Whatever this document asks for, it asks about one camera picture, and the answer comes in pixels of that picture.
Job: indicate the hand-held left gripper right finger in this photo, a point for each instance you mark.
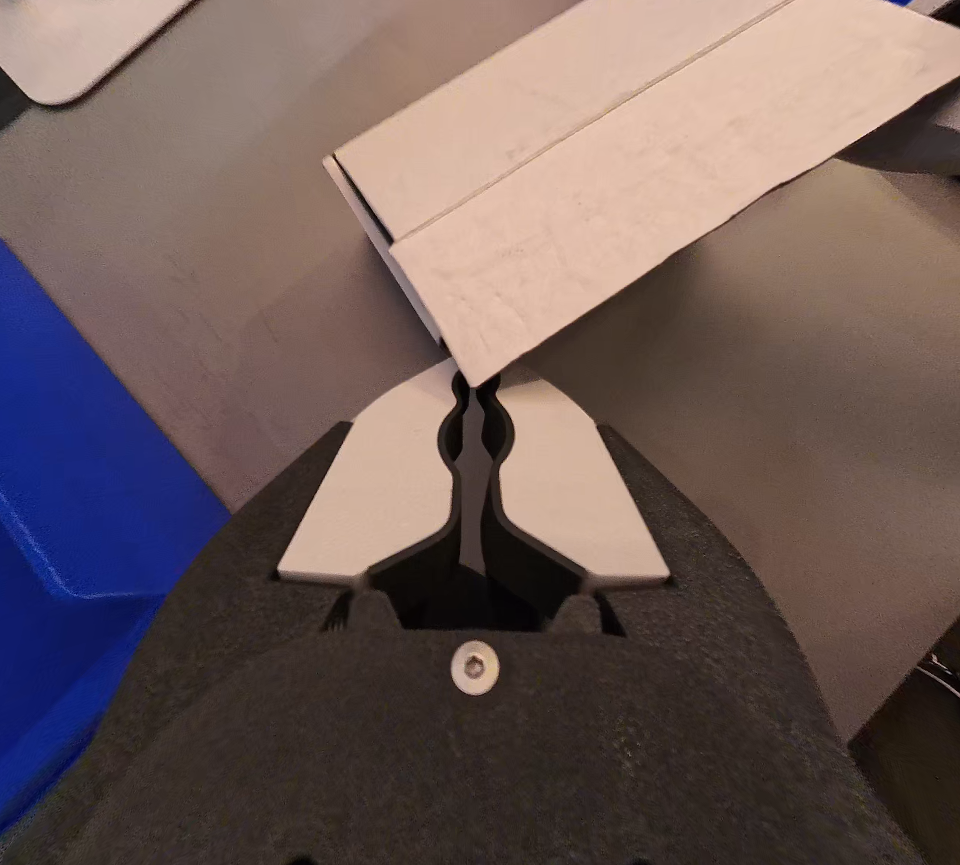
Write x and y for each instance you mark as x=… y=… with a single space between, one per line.
x=570 y=497

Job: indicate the person's olive clothing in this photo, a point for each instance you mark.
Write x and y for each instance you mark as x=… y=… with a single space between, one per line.
x=915 y=790

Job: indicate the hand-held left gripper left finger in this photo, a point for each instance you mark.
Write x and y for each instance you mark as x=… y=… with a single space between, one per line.
x=382 y=490

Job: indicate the white cardboard box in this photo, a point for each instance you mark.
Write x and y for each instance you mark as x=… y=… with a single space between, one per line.
x=600 y=167

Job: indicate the white stand base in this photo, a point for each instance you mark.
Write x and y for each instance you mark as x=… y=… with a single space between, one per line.
x=150 y=17

